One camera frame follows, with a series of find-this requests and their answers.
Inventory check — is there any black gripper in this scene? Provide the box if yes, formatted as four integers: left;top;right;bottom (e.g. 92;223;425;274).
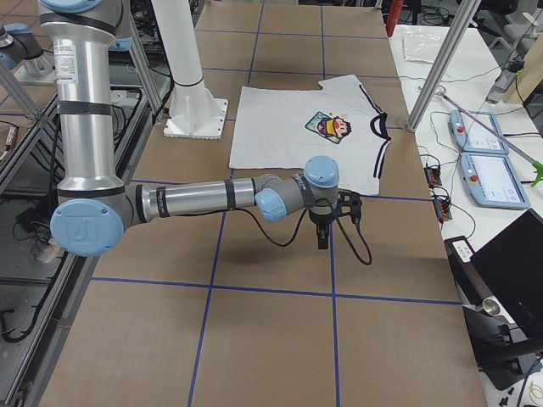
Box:
309;202;335;249

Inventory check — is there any grey cartoon print t-shirt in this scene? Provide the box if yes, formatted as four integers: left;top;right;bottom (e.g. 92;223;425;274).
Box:
229;75;391;195

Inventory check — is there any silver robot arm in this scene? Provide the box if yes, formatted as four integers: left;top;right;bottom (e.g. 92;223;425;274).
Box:
39;1;339;257
1;23;54;77

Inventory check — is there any small orange circuit board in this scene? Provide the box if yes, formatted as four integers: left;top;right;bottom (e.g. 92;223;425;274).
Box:
423;166;443;188

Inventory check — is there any near blue teach pendant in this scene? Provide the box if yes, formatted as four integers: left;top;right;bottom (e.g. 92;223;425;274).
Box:
460;153;530;210

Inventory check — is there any blue teach pendant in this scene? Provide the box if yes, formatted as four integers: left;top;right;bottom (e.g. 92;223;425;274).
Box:
449;109;509;155
460;153;530;210

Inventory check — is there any far blue teach pendant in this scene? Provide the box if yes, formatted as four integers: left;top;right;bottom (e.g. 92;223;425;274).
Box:
449;109;509;155

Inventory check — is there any metal reacher grabber tool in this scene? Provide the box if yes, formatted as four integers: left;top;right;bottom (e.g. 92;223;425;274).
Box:
436;86;543;187

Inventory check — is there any black laptop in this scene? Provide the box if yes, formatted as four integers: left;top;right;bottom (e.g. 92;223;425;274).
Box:
444;209;542;337

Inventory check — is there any clear plastic bag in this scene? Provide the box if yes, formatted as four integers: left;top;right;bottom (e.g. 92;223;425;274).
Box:
403;33;444;64

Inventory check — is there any red cylinder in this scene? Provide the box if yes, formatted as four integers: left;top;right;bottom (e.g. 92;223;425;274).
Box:
385;0;404;37

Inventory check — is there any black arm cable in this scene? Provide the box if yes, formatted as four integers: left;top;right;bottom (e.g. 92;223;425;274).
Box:
232;198;374;266

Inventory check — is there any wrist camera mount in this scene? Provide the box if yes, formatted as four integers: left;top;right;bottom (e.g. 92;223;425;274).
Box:
337;191;362;226

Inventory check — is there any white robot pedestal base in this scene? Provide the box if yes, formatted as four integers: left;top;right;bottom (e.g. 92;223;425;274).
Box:
152;0;228;140

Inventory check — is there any aluminium frame post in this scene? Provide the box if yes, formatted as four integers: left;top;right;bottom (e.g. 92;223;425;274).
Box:
406;0;481;132

